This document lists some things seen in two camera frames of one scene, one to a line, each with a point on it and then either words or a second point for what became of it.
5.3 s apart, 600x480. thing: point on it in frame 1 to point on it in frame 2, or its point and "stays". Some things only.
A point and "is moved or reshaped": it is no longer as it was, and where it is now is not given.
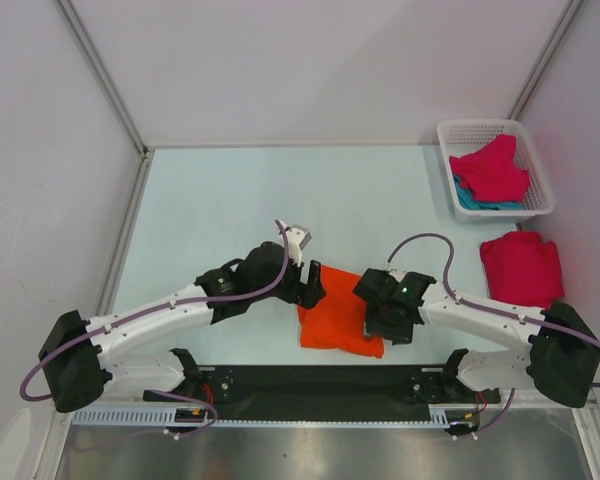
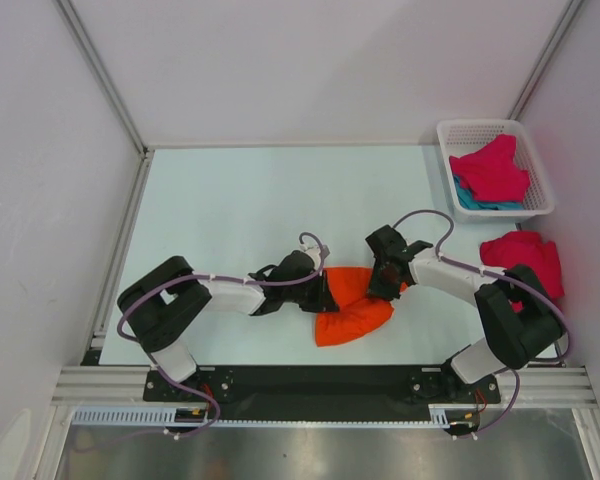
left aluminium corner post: (146, 153) stays
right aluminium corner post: (544, 60) stays
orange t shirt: (338, 321) is moved or reshaped
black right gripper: (401, 334) to (380, 291)
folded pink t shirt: (523, 270) stays
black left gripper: (300, 293) to (323, 300)
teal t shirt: (467, 200) stays
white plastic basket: (458, 138) stays
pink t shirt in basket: (491, 173) stays
